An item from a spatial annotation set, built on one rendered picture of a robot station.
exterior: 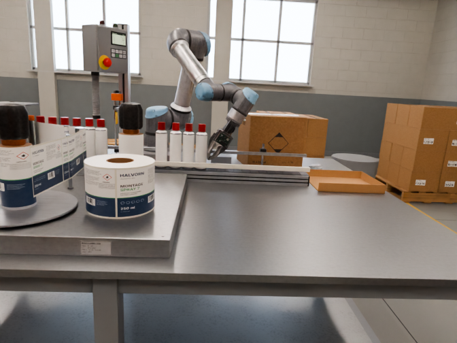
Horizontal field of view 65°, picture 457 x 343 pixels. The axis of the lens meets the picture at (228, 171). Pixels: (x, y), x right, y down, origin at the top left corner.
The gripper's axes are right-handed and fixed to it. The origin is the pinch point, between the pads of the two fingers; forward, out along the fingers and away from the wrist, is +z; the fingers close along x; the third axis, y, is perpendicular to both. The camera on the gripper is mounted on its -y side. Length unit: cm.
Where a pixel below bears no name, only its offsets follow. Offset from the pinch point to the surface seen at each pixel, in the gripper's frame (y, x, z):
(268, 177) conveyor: 5.9, 26.9, -7.6
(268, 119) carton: -17.8, 16.6, -29.2
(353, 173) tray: -12, 67, -30
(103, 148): 3.0, -41.6, 21.3
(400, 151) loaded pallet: -271, 226, -88
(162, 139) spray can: 3.1, -21.8, 3.9
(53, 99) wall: -528, -249, 153
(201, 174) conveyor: 5.9, 0.6, 7.5
